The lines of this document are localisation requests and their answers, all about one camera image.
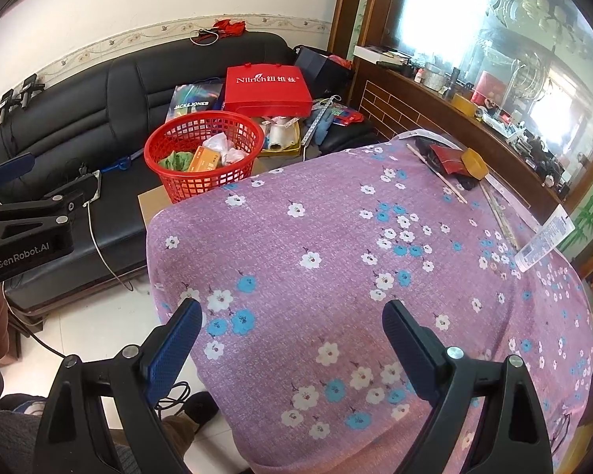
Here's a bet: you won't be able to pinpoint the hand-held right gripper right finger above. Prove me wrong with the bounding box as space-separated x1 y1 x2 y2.
383 299 554 474

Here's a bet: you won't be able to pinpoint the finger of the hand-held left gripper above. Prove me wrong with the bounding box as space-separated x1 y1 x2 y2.
0 153 36 203
0 170 102 230

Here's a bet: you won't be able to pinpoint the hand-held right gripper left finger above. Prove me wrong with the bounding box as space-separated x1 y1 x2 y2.
34 299 203 474

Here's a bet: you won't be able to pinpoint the green towel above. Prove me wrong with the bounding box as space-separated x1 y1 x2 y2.
157 149 197 172

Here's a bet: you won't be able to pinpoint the red plastic basket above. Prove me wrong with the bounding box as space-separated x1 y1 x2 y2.
143 111 266 205

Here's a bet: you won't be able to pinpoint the small orange box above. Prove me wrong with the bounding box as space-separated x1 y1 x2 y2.
186 145 224 173

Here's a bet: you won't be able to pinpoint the striped white plastic package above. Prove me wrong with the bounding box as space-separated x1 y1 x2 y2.
202 131 236 153

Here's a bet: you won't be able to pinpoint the clear red-print wrapper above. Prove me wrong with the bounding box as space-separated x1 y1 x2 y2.
221 146 251 167

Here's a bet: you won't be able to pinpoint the blue hanger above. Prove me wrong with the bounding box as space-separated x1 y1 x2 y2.
100 149 145 175

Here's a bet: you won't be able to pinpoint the black shoe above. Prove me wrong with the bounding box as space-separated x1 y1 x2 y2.
184 390 220 426

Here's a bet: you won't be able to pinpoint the black hand-held device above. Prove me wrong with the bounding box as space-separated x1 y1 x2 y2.
0 88 21 122
20 73 46 109

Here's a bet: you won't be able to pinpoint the cardboard box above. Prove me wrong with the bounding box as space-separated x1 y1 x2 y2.
136 184 175 229

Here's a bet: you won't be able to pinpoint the black leather sofa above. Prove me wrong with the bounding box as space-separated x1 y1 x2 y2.
0 31 379 318

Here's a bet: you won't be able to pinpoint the purple floral tablecloth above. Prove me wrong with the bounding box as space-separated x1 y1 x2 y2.
145 128 593 474

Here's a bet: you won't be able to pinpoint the dark iridescent bag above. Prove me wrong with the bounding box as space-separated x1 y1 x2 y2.
163 82 225 125

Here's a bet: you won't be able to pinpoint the paper-sleeved chopsticks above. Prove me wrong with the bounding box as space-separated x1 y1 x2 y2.
478 182 521 251

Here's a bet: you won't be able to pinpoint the white lotion tube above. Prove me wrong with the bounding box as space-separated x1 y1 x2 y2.
514 206 576 273

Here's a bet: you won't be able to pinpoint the light wooden stick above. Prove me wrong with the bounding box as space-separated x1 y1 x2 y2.
406 143 468 205

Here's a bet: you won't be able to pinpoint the person's grey clothing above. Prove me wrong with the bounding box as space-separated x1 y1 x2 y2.
0 394 130 474

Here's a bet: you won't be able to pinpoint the red foil bag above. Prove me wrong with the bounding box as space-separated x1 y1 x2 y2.
426 142 468 177

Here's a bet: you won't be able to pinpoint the yellow bowl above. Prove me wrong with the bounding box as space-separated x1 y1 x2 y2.
461 147 491 182

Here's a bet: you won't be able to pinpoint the white paper roll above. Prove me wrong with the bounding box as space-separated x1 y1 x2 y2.
268 125 291 152

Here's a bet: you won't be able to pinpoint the red shopping bag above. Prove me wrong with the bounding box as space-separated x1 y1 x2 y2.
223 62 314 116

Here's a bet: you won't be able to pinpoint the yellow tray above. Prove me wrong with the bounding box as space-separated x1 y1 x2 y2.
258 115 303 155

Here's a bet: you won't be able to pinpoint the red cloth decoration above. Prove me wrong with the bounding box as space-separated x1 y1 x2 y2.
214 19 249 39

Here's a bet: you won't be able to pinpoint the wooden counter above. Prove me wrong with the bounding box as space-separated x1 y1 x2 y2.
352 43 580 219

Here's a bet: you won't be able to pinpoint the navy shopping bag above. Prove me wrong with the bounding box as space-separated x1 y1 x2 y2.
293 44 355 98

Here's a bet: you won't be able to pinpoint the red gift box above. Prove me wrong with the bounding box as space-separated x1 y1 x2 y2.
473 70 506 110

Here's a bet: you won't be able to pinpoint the white textured tin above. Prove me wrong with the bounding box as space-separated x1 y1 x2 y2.
424 63 449 90

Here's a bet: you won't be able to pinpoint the black cable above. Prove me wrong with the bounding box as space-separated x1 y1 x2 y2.
152 379 195 412

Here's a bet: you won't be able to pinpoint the white cable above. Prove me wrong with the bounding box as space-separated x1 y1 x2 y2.
85 192 135 288

